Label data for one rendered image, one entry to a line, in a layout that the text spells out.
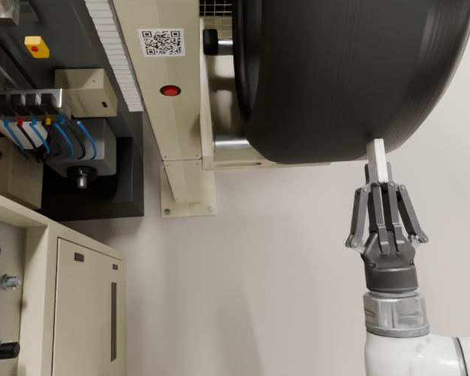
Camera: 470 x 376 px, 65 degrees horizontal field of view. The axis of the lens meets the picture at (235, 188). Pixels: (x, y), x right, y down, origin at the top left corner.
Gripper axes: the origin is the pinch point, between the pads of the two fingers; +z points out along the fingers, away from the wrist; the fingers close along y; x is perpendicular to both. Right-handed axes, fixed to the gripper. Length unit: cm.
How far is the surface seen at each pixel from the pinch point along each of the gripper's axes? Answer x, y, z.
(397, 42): -12.4, 1.7, 13.7
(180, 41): 4.6, 30.7, 23.9
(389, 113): -4.2, -0.7, 6.7
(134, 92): 23, 42, 22
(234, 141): 33.9, 19.2, 13.3
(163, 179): 127, 45, 20
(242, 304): 119, 11, -42
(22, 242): 31, 69, -9
